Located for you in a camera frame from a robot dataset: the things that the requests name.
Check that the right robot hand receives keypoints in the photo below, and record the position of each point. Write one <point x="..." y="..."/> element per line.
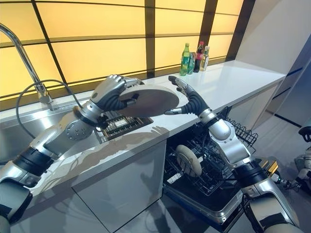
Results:
<point x="193" y="100"/>

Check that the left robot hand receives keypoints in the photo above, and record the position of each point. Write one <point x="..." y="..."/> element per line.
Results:
<point x="104" y="91"/>

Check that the beige round plate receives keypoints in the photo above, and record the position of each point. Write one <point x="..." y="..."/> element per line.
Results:
<point x="150" y="97"/>

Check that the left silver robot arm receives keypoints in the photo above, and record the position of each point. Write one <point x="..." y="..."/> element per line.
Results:
<point x="48" y="143"/>

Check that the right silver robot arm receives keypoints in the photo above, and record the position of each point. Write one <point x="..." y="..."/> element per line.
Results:
<point x="243" y="160"/>

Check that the open dishwasher door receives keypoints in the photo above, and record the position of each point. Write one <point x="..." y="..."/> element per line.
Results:
<point x="209" y="204"/>

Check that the green drink can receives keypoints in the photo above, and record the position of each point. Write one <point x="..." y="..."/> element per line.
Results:
<point x="191" y="63"/>

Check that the black sink drain rack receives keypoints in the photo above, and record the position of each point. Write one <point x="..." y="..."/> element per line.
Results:
<point x="122" y="125"/>

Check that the green plastic bottle yellow label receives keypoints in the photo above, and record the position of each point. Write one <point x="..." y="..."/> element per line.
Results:
<point x="185" y="60"/>

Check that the dark soda bottle red label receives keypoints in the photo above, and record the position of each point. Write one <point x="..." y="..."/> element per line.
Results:
<point x="198" y="58"/>

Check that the clear bottle yellow liquid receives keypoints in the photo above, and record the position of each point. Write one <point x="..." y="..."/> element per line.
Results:
<point x="204" y="59"/>

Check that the stainless steel sink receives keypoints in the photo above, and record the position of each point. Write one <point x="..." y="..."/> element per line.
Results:
<point x="60" y="126"/>

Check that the chrome gooseneck kitchen faucet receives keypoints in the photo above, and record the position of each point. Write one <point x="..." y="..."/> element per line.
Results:
<point x="29" y="65"/>

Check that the white kitchen cabinet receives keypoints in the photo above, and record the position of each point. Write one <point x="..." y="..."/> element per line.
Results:
<point x="102" y="184"/>

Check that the blue grey refrigerator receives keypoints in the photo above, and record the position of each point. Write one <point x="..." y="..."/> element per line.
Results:
<point x="295" y="82"/>

